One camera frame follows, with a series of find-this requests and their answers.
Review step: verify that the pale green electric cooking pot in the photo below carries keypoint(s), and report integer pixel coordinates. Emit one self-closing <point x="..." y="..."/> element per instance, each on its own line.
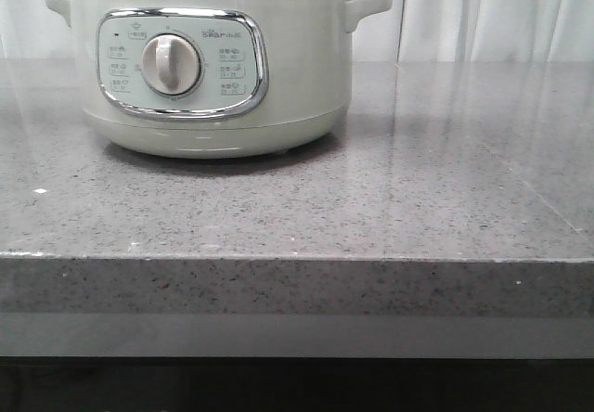
<point x="213" y="79"/>

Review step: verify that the white curtain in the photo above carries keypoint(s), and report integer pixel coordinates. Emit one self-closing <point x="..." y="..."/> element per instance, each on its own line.
<point x="412" y="31"/>

